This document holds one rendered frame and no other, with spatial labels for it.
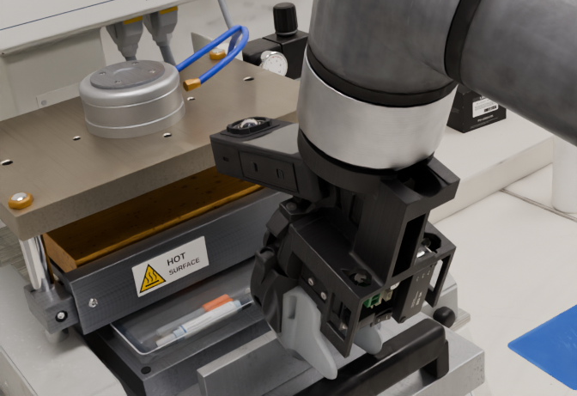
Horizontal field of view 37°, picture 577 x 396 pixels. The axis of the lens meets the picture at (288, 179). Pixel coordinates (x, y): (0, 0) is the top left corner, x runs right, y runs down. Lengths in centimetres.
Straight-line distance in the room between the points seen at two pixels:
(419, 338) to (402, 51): 26
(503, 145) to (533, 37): 101
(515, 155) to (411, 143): 90
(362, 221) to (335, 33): 11
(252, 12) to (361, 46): 95
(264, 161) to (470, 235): 73
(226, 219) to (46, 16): 26
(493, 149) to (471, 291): 31
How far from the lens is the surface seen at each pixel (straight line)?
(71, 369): 62
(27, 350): 65
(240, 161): 51
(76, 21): 80
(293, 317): 54
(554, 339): 101
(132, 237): 63
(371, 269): 45
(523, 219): 123
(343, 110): 39
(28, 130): 72
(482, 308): 105
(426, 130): 40
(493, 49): 33
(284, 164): 47
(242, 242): 66
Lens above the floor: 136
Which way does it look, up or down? 27 degrees down
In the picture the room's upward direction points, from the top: 7 degrees counter-clockwise
